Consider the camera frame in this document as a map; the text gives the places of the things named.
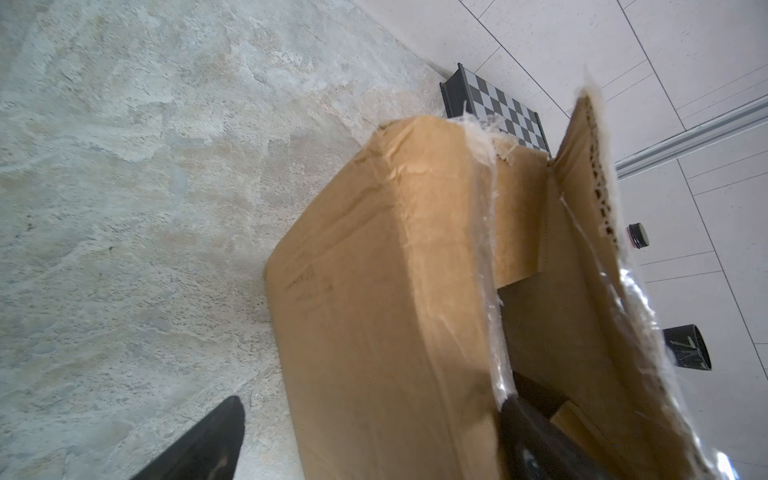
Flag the black white chessboard box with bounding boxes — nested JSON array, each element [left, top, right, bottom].
[[439, 63, 551, 154]]

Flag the white spice jar black lid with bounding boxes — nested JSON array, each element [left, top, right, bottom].
[[663, 324, 712, 371]]

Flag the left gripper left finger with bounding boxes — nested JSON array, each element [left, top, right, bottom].
[[132, 396, 245, 480]]

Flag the orange spice bottle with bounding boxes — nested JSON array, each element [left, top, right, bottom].
[[627, 222, 650, 249]]

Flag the brown cardboard express box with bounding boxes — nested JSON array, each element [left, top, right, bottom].
[[264, 88, 737, 479]]

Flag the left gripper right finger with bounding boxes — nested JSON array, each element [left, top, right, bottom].
[[499, 396, 614, 479]]

